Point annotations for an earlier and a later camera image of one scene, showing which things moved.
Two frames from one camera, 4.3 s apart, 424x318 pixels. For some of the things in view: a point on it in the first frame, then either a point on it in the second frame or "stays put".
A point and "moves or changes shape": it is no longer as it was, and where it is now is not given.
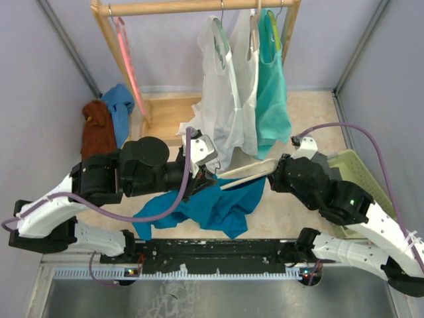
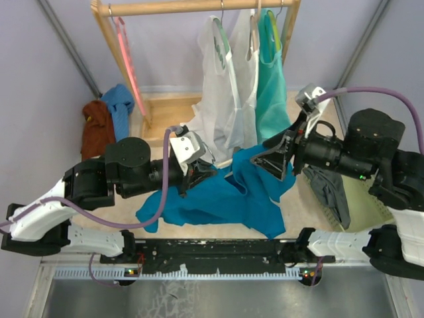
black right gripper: x=275 y=178 → x=273 y=158
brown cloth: x=98 y=136 stays put
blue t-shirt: x=229 y=209 moves or changes shape
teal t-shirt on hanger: x=273 y=124 stays put
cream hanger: x=257 y=171 → x=228 y=162
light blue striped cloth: x=122 y=103 stays put
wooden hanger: x=256 y=20 stays put
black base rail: x=210 y=256 stays put
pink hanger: x=128 y=53 stays put
